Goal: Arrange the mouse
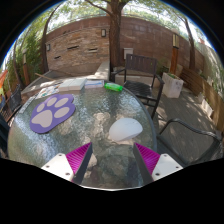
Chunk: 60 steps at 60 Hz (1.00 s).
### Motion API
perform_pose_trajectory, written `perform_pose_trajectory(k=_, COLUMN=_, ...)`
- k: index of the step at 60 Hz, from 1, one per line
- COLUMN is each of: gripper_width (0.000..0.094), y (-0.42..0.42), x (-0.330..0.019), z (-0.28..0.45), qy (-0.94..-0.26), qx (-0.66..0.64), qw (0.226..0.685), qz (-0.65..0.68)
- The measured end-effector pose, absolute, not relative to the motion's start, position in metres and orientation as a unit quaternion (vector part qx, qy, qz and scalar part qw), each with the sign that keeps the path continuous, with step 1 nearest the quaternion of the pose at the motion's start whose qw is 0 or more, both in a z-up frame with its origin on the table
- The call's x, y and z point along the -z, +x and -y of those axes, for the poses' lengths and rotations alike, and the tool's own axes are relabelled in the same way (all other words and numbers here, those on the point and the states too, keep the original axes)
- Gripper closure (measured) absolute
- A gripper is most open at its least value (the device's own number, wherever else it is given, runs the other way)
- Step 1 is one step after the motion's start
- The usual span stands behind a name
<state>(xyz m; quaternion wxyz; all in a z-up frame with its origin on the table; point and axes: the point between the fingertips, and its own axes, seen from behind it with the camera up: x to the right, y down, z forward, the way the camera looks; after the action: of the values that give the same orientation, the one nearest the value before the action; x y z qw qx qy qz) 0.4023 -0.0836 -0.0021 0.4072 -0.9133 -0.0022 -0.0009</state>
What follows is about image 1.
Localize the white computer mouse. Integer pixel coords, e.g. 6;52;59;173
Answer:
108;117;144;143

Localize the green plastic packet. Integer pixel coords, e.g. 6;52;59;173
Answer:
103;82;124;93

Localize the long wooden plank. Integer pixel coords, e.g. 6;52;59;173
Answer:
34;72;56;82

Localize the black metal armchair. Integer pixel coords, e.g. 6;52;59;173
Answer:
156;117;224;166

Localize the thin curved tree trunk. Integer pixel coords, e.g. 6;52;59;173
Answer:
40;3;64;73

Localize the grey wall mailbox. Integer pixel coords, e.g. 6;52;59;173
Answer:
123;47;134;60

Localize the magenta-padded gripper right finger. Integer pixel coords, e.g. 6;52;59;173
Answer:
132;142;185;186

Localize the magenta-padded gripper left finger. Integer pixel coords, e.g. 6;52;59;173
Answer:
40;142;94;186

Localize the white square planter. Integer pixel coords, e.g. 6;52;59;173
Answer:
162;72;185;99

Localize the black mesh chair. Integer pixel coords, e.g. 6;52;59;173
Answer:
5;83;24;118

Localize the purple paw-shaped mouse pad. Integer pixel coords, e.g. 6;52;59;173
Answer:
29;93;77;135

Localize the small white and blue box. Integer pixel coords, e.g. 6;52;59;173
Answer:
84;79;105;89

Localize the thick brown tree trunk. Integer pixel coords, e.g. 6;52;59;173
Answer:
84;0;133;69

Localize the thin leaning tree trunk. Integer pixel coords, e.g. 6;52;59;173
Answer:
183;16;198;71

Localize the orange post with lamp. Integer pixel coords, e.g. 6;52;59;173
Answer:
170;33;180;75
21;49;31;86

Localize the dark slatted garden chair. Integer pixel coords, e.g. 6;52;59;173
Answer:
110;53;166;119

